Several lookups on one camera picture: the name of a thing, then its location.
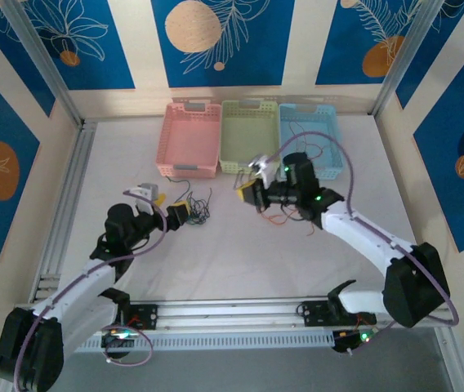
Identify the thick black cable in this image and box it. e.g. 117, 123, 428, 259
186, 191, 211, 225

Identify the green cable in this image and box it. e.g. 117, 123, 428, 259
165, 176, 211, 227

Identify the green perforated plastic basket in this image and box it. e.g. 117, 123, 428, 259
218, 99, 280, 176

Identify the pink perforated plastic basket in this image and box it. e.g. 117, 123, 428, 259
154, 101, 222, 180

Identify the blue perforated plastic basket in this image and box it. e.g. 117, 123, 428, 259
277, 102, 346, 182

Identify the controller board with green light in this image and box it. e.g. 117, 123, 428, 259
331, 326, 381, 356
100, 325, 141, 361

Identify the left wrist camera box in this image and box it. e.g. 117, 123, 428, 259
124, 182, 161, 216

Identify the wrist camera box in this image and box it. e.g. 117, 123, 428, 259
247, 153, 279, 182
124, 182, 161, 216

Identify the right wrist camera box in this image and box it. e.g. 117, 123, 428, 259
247, 153, 279, 182

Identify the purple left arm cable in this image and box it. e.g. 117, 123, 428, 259
11, 188, 176, 392

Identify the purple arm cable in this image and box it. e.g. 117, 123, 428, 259
268, 131, 462, 356
11, 188, 176, 392

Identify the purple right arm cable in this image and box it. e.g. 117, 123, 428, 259
268, 131, 462, 356

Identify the aluminium frame rail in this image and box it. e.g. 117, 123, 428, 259
433, 326, 464, 392
29, 119, 96, 305

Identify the long aluminium base rail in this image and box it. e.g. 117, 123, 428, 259
9, 299, 452, 334

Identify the white slotted cable duct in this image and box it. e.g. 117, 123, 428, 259
21, 331, 337, 354

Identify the aluminium frame post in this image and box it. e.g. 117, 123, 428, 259
372, 0, 464, 118
0, 0, 86, 126

